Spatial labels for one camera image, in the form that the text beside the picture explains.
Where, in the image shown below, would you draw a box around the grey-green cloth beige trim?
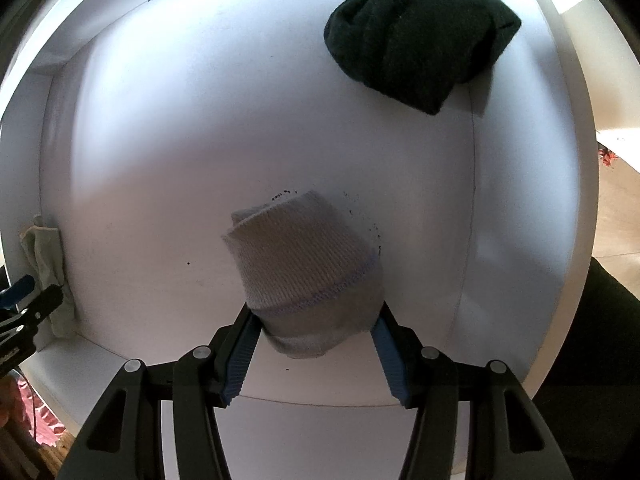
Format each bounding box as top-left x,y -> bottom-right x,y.
20,214 -> 77,339

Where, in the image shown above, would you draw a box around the grey socks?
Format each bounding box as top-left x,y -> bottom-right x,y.
222,191 -> 384,359

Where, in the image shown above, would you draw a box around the black socks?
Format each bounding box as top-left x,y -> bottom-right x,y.
323,0 -> 522,115

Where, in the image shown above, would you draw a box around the red patterned fabric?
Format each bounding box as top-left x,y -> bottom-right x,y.
0,374 -> 66,446

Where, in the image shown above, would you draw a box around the white paper sheet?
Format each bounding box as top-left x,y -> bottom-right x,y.
597,128 -> 640,159

